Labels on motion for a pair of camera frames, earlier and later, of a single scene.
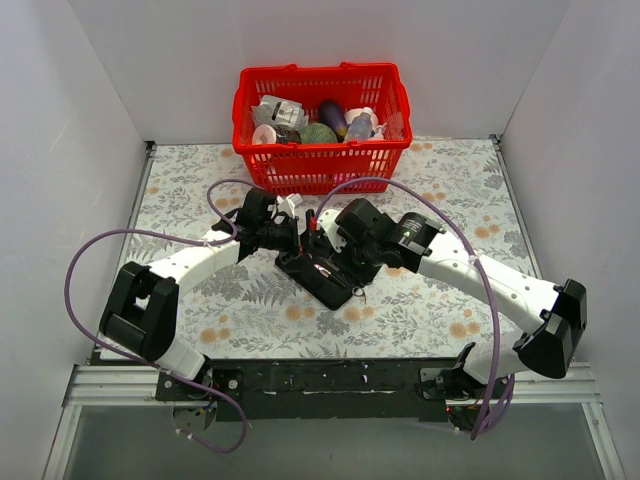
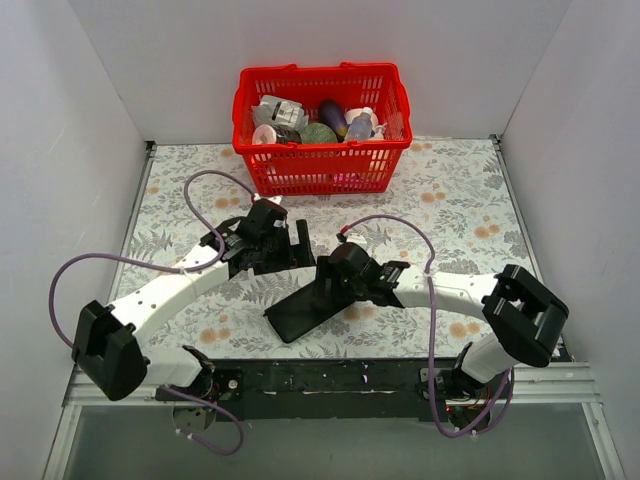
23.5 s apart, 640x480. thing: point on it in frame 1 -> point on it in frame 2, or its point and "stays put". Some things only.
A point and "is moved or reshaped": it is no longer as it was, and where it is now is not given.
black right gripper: [347, 261] -> [326, 279]
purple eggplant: [332, 114] stays put
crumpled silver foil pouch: [275, 111] stays put
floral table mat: [332, 276] stays put
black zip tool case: [329, 279] is moved or reshaped
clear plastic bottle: [360, 127] stays put
